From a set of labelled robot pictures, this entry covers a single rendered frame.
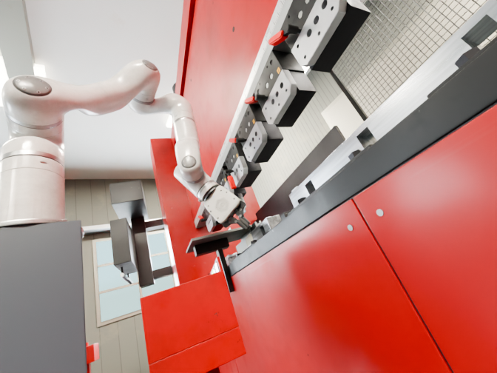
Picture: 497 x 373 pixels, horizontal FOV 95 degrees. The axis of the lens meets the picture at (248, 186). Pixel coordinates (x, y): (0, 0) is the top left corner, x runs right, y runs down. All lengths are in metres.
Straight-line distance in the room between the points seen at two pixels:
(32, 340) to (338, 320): 0.51
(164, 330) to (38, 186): 0.41
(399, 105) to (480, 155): 0.20
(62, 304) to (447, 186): 0.60
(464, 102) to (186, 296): 0.49
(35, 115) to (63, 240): 0.35
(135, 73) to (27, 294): 0.73
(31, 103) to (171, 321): 0.60
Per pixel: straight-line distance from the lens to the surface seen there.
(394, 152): 0.35
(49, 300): 0.56
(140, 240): 2.47
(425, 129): 0.33
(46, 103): 0.79
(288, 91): 0.68
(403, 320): 0.42
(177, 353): 0.50
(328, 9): 0.62
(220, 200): 0.76
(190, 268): 1.86
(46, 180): 0.69
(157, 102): 1.08
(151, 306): 0.50
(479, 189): 0.32
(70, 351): 0.55
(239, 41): 0.98
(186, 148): 0.78
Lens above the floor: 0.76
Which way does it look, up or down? 23 degrees up
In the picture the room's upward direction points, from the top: 21 degrees counter-clockwise
